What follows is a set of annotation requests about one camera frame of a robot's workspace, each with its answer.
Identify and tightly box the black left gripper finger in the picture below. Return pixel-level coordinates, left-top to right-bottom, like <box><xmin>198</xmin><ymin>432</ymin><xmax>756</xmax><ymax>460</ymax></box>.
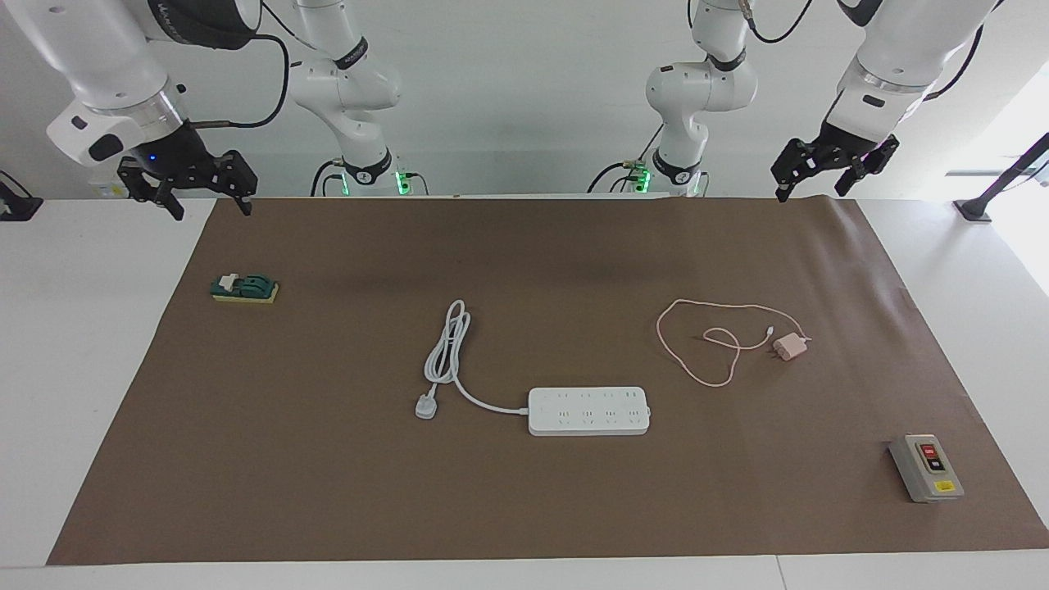
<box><xmin>770</xmin><ymin>139</ymin><xmax>816</xmax><ymax>202</ymax></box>
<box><xmin>836</xmin><ymin>138</ymin><xmax>900</xmax><ymax>196</ymax></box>

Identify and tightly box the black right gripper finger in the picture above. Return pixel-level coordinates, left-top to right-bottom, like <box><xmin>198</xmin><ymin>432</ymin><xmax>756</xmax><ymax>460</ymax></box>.
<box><xmin>211</xmin><ymin>150</ymin><xmax>259</xmax><ymax>216</ymax></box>
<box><xmin>117</xmin><ymin>158</ymin><xmax>185</xmax><ymax>220</ymax></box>

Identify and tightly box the pink charging cable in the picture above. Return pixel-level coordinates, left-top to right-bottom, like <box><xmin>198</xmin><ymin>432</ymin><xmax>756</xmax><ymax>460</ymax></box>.
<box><xmin>656</xmin><ymin>298</ymin><xmax>814</xmax><ymax>388</ymax></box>

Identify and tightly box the white power strip with cord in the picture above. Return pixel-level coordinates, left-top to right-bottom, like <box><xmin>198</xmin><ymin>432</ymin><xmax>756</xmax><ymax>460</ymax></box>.
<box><xmin>415</xmin><ymin>300</ymin><xmax>652</xmax><ymax>437</ymax></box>

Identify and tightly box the black table clamp stand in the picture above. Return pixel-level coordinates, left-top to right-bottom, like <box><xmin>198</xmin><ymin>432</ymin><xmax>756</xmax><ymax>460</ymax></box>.
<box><xmin>955</xmin><ymin>134</ymin><xmax>1049</xmax><ymax>222</ymax></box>
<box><xmin>0</xmin><ymin>170</ymin><xmax>42</xmax><ymax>222</ymax></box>

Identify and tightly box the brown table mat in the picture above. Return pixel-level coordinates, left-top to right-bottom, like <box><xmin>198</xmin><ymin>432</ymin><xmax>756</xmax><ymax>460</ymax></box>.
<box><xmin>47</xmin><ymin>197</ymin><xmax>1049</xmax><ymax>566</ymax></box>

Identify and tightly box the green knife switch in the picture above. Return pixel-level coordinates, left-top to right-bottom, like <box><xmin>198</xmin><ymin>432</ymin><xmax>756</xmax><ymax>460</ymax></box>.
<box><xmin>211</xmin><ymin>273</ymin><xmax>280</xmax><ymax>305</ymax></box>

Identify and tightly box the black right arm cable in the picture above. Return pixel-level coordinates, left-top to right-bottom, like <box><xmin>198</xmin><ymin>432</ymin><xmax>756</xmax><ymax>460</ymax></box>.
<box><xmin>187</xmin><ymin>0</ymin><xmax>345</xmax><ymax>197</ymax></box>

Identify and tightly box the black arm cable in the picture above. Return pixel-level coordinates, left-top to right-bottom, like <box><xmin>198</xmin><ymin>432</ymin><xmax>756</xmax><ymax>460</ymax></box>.
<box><xmin>187</xmin><ymin>0</ymin><xmax>345</xmax><ymax>197</ymax></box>
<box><xmin>588</xmin><ymin>0</ymin><xmax>984</xmax><ymax>194</ymax></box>

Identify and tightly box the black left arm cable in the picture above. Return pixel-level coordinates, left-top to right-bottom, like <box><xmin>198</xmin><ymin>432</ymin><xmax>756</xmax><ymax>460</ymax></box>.
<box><xmin>588</xmin><ymin>0</ymin><xmax>984</xmax><ymax>194</ymax></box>

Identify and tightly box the grey on-off switch box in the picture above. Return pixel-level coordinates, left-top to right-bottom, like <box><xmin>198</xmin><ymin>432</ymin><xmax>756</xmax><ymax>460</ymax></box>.
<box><xmin>889</xmin><ymin>433</ymin><xmax>965</xmax><ymax>503</ymax></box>

